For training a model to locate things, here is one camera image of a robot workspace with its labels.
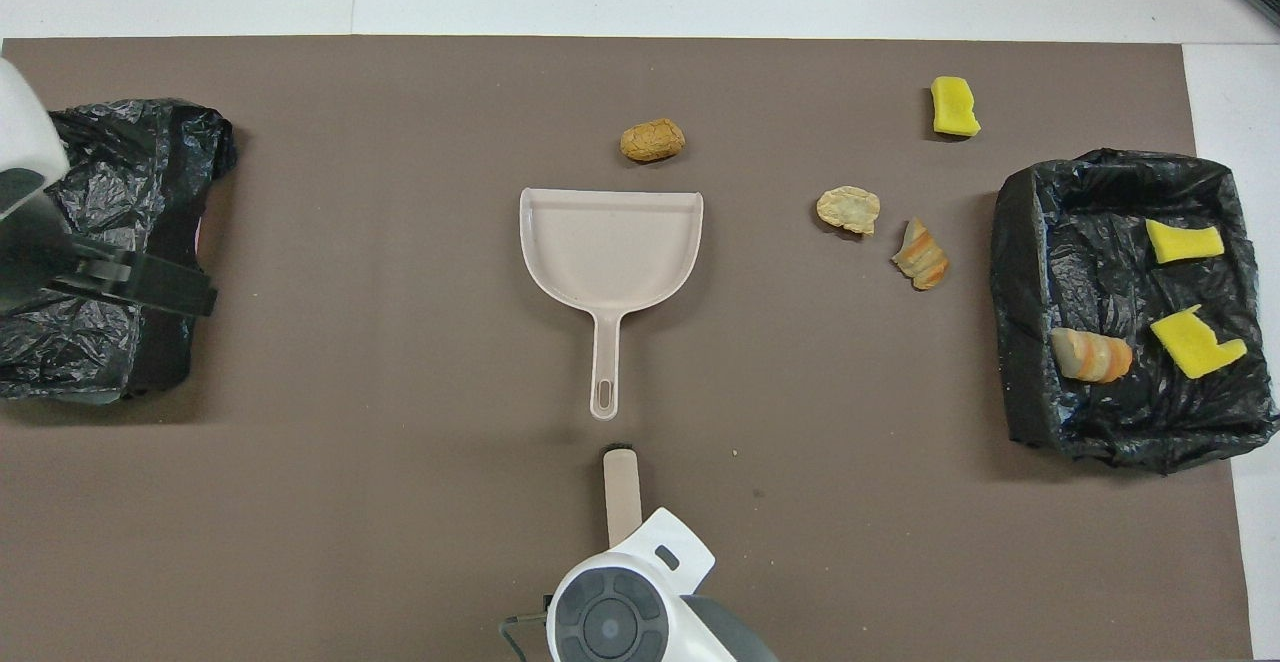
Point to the beige plastic dustpan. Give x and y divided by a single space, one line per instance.
610 242

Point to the black bag lined trash bin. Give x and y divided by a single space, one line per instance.
100 352
1090 262

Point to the brown table mat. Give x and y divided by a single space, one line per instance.
300 542

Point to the notched yellow sponge piece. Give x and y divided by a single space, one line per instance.
1195 347

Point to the pale striped bread roll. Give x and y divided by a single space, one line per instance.
1090 356

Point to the pale pastry piece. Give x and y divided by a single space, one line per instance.
848 209

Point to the brown bread loaf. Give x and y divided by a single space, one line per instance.
652 140

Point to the orange striped croissant piece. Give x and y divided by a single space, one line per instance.
921 257

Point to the small yellow green sponge piece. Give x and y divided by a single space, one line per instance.
1185 243

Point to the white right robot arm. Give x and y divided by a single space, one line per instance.
660 552

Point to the plain yellow sponge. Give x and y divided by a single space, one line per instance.
955 107

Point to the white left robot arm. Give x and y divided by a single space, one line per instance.
25 132

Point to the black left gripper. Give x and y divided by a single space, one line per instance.
35 257

